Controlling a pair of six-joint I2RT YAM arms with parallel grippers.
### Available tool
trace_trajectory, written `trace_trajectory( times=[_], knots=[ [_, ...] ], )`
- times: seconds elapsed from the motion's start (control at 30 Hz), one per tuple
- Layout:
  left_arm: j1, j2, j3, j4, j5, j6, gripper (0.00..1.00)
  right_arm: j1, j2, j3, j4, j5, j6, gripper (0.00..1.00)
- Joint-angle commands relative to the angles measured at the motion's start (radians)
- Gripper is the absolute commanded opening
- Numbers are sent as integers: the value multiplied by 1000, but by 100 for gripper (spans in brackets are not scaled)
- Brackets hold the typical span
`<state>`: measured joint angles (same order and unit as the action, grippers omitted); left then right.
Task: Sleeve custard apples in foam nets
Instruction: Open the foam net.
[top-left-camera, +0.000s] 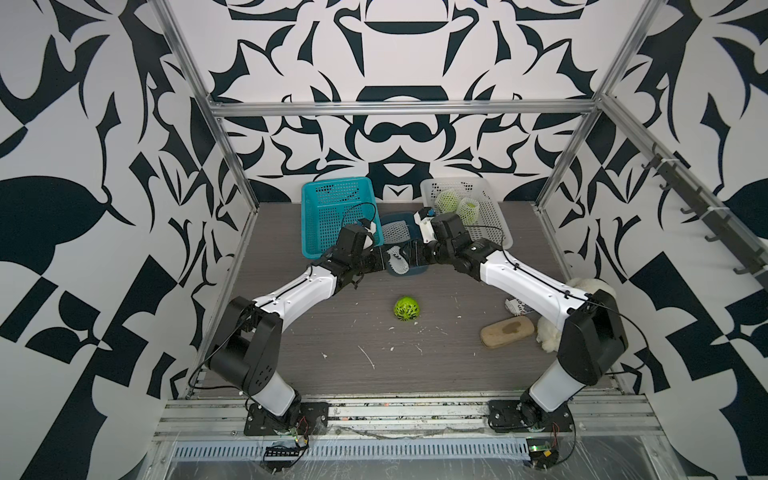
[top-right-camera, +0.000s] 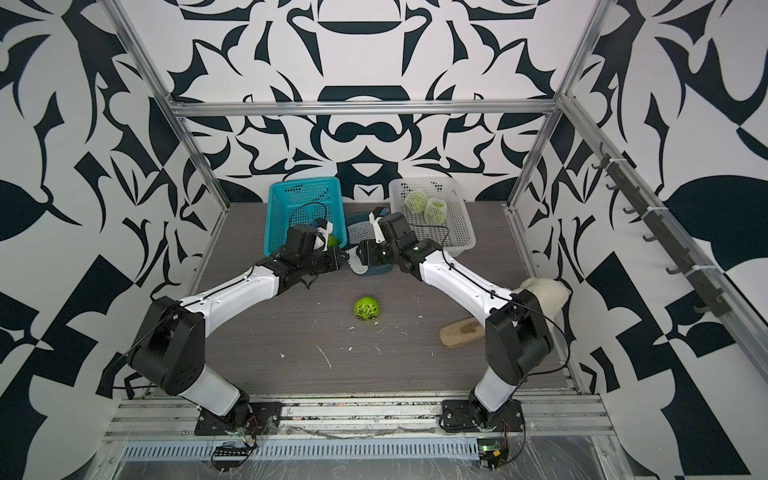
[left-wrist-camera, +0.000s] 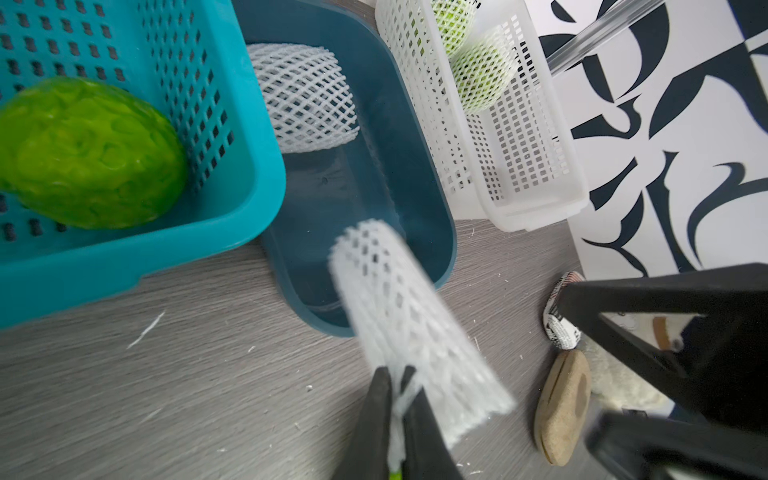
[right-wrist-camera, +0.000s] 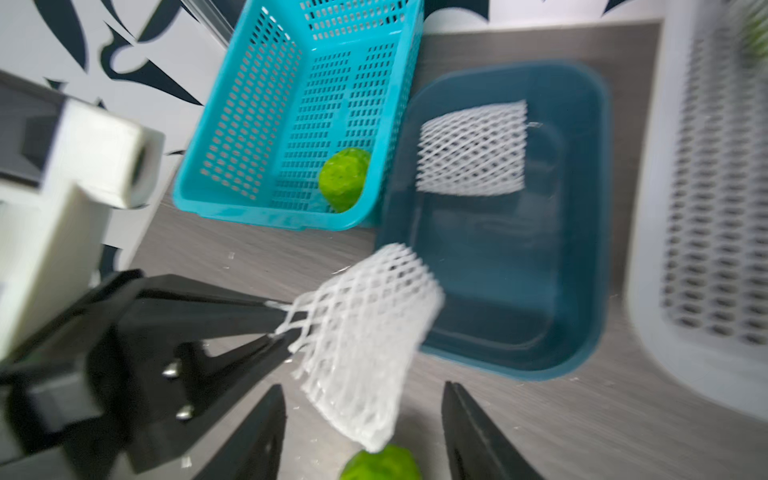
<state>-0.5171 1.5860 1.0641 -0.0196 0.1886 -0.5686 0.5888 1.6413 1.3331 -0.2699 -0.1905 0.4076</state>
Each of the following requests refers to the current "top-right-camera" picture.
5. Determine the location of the white foam net sleeve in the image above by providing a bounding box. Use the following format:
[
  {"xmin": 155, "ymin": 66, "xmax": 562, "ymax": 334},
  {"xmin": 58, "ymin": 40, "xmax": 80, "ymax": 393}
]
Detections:
[{"xmin": 404, "ymin": 189, "xmax": 429, "ymax": 214}]

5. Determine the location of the green custard apple front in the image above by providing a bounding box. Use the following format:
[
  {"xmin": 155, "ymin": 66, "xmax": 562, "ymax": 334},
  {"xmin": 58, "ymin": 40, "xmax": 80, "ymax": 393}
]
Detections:
[{"xmin": 353, "ymin": 296, "xmax": 380, "ymax": 321}]

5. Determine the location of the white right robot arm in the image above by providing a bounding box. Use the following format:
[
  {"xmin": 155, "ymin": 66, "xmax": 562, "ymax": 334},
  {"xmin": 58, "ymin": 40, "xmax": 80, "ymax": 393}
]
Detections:
[{"xmin": 357, "ymin": 208, "xmax": 570, "ymax": 420}]

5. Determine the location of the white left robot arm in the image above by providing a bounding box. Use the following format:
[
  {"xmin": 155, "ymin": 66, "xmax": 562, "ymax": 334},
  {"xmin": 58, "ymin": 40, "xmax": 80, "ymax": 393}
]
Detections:
[{"xmin": 126, "ymin": 225, "xmax": 347, "ymax": 428}]

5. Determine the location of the white foam net back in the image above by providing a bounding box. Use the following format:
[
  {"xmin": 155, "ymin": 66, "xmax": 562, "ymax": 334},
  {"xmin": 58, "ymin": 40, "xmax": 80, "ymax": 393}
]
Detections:
[{"xmin": 347, "ymin": 221, "xmax": 375, "ymax": 245}]

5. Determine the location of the dark teal small tray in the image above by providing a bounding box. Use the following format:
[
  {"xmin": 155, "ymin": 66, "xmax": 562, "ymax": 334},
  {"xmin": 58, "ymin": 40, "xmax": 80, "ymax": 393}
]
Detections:
[{"xmin": 346, "ymin": 212, "xmax": 393, "ymax": 277}]

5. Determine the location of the white perforated plastic basket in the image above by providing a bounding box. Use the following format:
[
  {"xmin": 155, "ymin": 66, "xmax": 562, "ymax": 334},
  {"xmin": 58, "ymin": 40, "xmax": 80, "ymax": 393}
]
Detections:
[{"xmin": 389, "ymin": 177, "xmax": 476, "ymax": 256}]

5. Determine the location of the teal perforated plastic basket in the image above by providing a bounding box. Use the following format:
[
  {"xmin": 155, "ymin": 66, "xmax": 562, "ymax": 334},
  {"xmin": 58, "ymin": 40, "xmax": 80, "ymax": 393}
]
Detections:
[{"xmin": 263, "ymin": 177, "xmax": 348, "ymax": 256}]

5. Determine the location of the tan sponge block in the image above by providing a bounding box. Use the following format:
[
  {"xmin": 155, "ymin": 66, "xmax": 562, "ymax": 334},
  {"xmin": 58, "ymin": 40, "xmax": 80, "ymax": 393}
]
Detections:
[{"xmin": 438, "ymin": 318, "xmax": 485, "ymax": 349}]

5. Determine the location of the white plush toy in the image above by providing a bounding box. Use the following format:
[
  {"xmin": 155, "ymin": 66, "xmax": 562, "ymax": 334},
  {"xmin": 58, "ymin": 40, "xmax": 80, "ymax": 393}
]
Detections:
[{"xmin": 514, "ymin": 277, "xmax": 571, "ymax": 320}]

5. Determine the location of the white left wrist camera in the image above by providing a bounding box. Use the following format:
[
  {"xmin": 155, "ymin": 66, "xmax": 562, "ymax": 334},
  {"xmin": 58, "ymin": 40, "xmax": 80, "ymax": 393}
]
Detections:
[{"xmin": 316, "ymin": 219, "xmax": 334, "ymax": 250}]

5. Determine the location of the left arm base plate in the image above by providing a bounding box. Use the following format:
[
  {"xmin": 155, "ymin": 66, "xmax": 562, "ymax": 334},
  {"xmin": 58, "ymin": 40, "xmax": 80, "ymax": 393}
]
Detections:
[{"xmin": 194, "ymin": 402, "xmax": 284, "ymax": 436}]

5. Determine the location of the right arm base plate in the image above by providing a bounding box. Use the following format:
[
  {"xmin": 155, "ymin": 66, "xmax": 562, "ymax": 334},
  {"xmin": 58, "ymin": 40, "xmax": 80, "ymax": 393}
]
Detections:
[{"xmin": 438, "ymin": 397, "xmax": 525, "ymax": 433}]

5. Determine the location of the black wall hook rail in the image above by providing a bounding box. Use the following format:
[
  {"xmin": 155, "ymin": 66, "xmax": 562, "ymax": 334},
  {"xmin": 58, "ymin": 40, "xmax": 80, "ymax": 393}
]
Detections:
[{"xmin": 594, "ymin": 145, "xmax": 733, "ymax": 317}]

